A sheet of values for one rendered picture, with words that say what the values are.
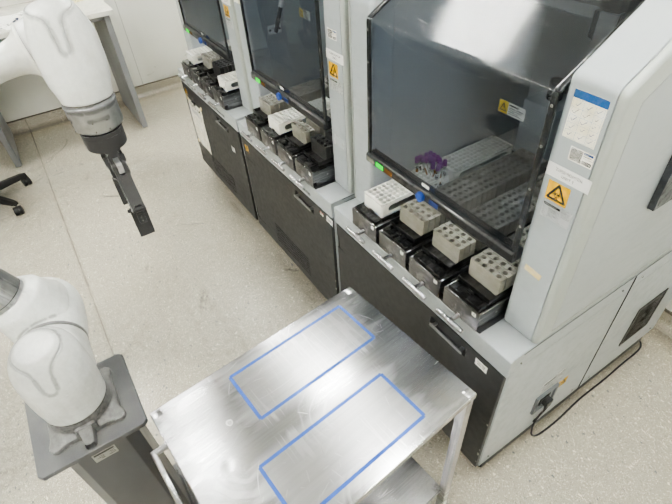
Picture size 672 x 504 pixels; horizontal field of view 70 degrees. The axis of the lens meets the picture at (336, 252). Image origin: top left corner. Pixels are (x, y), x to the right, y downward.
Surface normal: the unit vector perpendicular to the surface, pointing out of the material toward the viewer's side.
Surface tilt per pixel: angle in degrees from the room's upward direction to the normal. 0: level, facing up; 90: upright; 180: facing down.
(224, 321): 0
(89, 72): 91
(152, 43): 90
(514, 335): 0
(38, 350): 5
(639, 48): 29
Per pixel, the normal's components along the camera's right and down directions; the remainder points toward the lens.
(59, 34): 0.46, 0.39
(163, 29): 0.54, 0.54
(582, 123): -0.84, 0.40
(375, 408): -0.06, -0.73
